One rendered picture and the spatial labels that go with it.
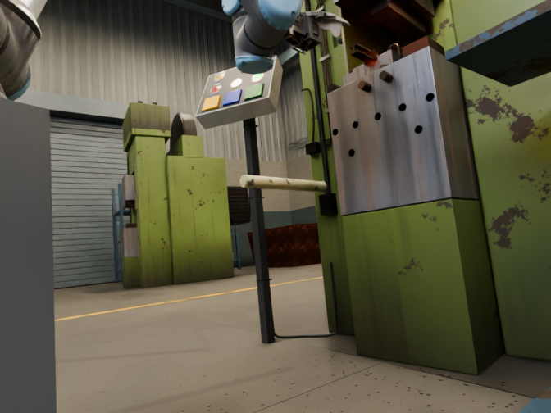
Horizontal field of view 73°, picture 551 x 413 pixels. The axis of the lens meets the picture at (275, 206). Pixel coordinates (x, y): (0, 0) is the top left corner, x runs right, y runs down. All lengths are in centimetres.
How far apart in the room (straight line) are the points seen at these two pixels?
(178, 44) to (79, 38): 240
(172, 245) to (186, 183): 99
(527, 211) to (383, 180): 41
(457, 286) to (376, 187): 37
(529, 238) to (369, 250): 45
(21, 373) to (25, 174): 25
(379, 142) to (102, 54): 932
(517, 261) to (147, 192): 528
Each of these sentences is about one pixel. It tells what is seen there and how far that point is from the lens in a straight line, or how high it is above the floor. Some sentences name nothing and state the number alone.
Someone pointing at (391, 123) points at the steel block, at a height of 73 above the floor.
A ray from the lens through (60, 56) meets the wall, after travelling 1000.
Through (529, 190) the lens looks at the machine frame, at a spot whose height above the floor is 47.
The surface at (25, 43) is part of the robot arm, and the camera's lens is 89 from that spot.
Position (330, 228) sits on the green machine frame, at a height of 44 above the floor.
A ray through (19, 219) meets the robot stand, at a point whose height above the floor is 44.
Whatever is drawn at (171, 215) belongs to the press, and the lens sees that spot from 587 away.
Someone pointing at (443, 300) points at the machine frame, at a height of 19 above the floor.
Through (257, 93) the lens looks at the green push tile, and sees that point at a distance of 154.
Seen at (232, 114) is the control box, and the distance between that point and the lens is 158.
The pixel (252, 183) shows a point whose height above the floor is 61.
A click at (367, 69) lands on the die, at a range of 141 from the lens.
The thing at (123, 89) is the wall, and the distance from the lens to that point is 997.
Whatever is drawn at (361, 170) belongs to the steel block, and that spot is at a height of 61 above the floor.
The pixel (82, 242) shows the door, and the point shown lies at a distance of 886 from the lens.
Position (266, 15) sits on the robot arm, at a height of 83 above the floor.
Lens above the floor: 37
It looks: 7 degrees up
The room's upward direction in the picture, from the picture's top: 5 degrees counter-clockwise
